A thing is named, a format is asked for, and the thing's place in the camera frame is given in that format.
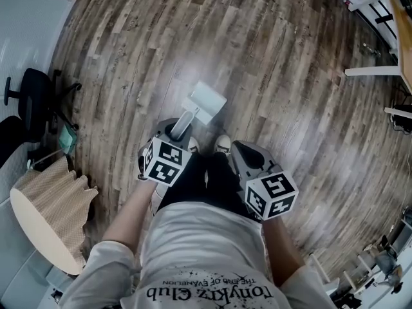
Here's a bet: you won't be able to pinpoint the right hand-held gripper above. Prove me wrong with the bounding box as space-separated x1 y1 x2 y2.
232 140 299 221

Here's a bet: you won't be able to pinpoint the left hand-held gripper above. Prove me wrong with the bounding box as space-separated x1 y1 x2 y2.
137 118 194 187

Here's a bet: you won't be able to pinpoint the person's left forearm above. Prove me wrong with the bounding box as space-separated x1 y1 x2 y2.
102 182 162 254

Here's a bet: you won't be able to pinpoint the person's right forearm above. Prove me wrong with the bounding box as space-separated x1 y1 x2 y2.
260 217 305 286

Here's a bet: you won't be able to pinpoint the black trousers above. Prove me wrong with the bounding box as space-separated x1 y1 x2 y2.
157 151 255 220

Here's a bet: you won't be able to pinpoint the white printed t-shirt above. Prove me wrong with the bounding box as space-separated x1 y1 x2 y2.
59 203 337 309

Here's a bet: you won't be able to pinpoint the green translucent container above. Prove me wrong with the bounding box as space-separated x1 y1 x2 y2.
59 124 78 151

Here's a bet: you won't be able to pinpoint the white thin rod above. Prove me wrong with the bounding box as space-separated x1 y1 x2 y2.
27 149 62 169

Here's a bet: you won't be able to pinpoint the round table with beige cloth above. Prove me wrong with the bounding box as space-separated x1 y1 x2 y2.
14 156 99 263

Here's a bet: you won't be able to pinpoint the black office chair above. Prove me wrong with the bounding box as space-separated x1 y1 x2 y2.
0 68 81 170

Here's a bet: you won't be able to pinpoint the white cluttered workbench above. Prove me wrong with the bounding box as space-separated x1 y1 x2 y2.
308 204 412 309

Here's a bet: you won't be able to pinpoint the round white table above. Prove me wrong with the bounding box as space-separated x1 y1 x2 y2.
9 187 86 276

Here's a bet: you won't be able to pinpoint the wooden desk white legs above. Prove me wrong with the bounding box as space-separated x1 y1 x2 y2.
344 0 412 120

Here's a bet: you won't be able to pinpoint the black box with cable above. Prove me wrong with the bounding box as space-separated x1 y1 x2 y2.
391 103 412 131

